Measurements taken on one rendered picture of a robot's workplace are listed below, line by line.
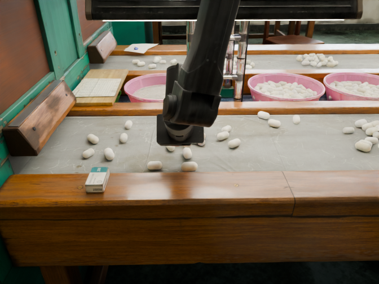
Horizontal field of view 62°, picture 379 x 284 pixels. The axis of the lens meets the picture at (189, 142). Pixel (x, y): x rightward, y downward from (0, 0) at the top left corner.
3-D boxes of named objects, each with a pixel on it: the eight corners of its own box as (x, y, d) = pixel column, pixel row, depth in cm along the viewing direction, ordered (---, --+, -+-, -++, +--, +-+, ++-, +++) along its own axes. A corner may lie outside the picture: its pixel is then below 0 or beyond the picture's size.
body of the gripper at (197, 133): (157, 116, 70) (153, 106, 63) (203, 115, 70) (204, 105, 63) (157, 145, 69) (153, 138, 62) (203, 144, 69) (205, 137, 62)
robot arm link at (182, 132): (161, 128, 56) (193, 129, 56) (163, 92, 58) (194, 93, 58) (164, 136, 63) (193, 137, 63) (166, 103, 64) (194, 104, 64)
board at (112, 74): (113, 106, 98) (112, 102, 97) (64, 106, 97) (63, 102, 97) (128, 71, 126) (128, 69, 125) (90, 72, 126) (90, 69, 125)
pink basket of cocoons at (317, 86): (336, 117, 111) (342, 92, 106) (272, 131, 102) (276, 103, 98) (288, 91, 132) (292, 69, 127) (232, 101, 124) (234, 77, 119)
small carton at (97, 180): (104, 192, 62) (102, 184, 61) (86, 192, 62) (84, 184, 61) (110, 174, 67) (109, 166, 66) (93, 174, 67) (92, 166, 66)
